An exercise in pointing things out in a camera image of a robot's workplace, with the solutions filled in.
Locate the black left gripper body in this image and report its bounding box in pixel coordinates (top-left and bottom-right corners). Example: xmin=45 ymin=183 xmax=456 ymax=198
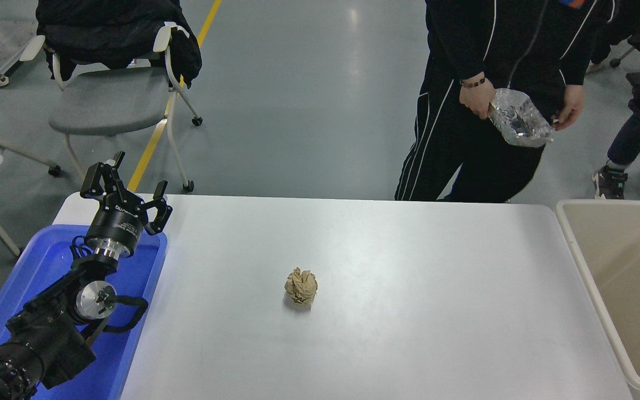
xmin=86 ymin=201 xmax=148 ymax=252

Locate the person's right hand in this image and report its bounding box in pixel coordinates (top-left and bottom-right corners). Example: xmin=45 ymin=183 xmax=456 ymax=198
xmin=459 ymin=81 xmax=497 ymax=120

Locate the person's left hand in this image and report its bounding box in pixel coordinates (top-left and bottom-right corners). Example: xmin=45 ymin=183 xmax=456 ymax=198
xmin=553 ymin=84 xmax=585 ymax=132

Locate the blue plastic tray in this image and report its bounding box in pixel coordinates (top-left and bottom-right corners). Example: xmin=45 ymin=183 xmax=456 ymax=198
xmin=0 ymin=224 xmax=168 ymax=400

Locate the black jacket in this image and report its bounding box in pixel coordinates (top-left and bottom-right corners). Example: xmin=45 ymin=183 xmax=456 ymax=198
xmin=36 ymin=0 xmax=201 ymax=88

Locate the crumpled tan paper ball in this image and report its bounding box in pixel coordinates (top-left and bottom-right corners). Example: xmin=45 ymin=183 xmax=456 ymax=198
xmin=284 ymin=267 xmax=318 ymax=308

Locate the person in striped trousers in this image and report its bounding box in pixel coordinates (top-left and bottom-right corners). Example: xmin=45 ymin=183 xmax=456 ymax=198
xmin=395 ymin=0 xmax=615 ymax=203

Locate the person in dark jeans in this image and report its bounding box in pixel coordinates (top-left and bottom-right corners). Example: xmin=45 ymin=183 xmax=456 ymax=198
xmin=592 ymin=108 xmax=640 ymax=203

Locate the large pale plastic bin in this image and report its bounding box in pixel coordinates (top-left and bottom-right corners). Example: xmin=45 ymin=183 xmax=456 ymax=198
xmin=554 ymin=199 xmax=640 ymax=400

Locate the grey seat white frame chair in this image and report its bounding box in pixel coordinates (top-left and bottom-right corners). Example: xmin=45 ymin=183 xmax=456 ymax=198
xmin=48 ymin=22 xmax=204 ymax=193

